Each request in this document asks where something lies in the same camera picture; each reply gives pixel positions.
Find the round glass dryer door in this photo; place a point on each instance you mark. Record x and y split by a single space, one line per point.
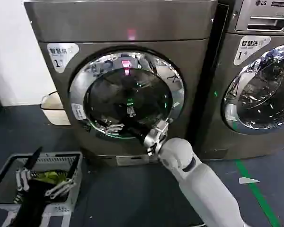
101 78

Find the silver dryer base panel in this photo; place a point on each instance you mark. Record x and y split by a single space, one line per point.
132 160

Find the green floor tape strip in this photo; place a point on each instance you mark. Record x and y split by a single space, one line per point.
255 189

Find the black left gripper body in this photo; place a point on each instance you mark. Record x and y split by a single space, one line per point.
35 208

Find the grey front-load dryer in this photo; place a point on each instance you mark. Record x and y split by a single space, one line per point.
109 23

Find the white plastic bin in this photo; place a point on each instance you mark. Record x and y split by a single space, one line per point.
54 111

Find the white number label sticker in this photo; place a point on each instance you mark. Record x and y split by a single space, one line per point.
61 55
251 50

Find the round chrome glass door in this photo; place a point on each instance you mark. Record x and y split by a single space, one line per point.
262 94

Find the green garment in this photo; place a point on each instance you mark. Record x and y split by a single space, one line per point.
49 176

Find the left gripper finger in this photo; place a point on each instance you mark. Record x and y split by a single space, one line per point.
61 186
26 175

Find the grey dryer with drawer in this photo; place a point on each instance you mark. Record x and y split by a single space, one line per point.
251 146

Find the silver dryer drawer panel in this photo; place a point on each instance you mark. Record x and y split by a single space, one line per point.
262 21

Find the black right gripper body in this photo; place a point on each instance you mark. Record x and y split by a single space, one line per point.
137 131

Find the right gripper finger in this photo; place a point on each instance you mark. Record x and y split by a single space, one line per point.
111 128
130 111

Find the grey plastic laundry basket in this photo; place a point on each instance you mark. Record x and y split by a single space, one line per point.
61 160

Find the white paper scrap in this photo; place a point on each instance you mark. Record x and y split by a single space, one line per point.
247 180

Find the small white door sticker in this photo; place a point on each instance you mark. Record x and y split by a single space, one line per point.
78 111

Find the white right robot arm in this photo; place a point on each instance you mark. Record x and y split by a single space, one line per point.
198 179

